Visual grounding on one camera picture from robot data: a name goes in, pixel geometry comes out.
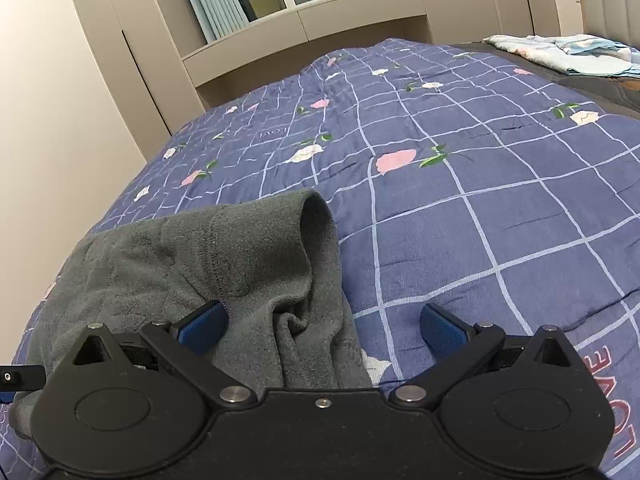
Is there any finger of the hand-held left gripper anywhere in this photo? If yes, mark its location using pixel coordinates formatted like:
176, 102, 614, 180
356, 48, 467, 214
0, 365, 46, 404

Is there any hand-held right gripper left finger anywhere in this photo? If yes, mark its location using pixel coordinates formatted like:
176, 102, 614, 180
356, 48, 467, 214
71, 299, 258, 409

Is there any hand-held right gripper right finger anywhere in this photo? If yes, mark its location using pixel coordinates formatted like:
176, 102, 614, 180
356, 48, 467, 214
389, 303, 582, 409

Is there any grey fleece garment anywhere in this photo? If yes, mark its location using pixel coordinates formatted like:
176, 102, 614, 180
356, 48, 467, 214
12, 187, 382, 437

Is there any blue floral checked quilt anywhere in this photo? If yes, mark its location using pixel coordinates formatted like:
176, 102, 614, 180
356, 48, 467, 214
0, 37, 640, 477

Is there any dark grey mattress pad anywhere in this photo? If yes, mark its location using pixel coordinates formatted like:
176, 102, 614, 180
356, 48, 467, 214
450, 40, 640, 123

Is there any light blue floral blanket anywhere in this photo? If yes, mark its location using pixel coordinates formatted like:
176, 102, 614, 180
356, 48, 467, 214
483, 33, 640, 80

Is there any light blue curtain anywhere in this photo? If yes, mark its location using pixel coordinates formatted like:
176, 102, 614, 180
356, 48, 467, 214
173, 0, 251, 44

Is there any beige built-in cabinet unit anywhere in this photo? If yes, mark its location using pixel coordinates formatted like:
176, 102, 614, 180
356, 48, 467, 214
64, 0, 587, 142

